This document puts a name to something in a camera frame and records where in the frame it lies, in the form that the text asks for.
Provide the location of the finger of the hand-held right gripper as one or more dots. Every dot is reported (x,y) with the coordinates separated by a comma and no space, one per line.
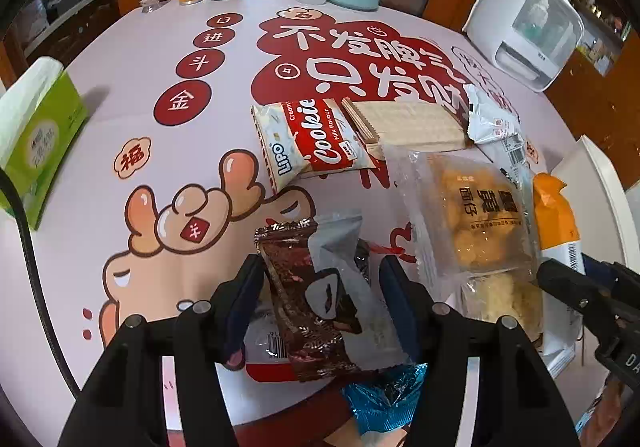
(565,282)
(602,272)

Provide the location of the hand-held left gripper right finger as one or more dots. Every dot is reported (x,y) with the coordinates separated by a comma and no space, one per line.
(400,309)

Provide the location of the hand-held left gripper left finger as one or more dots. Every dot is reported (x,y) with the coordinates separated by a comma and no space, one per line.
(240,309)

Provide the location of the clear pale pastry packet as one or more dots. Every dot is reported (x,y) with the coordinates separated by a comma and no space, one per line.
(500,302)

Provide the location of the brown white snack packet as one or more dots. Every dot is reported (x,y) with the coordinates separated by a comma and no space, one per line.
(310,297)

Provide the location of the white plastic tray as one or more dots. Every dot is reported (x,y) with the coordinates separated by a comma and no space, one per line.
(600,182)

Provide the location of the clear brown pastry packet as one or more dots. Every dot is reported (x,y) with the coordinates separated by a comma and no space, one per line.
(470,222)

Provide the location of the red white snack packet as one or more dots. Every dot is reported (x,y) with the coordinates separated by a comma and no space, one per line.
(265,362)

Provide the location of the orange white snack packet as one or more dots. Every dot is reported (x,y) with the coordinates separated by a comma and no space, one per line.
(555,222)

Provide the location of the blue foil packet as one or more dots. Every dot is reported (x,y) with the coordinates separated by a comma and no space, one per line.
(385,397)

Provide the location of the wooden cabinet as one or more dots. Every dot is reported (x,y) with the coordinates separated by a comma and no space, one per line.
(590,97)

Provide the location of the red white cookie packet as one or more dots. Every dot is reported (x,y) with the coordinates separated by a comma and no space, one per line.
(310,147)

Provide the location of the open wafer pack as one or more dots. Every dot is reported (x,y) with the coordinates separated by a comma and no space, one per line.
(410,124)

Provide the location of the white countertop sterilizer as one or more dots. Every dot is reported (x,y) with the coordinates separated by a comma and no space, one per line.
(520,42)

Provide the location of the green tissue box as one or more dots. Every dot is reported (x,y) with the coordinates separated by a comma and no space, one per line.
(40,142)

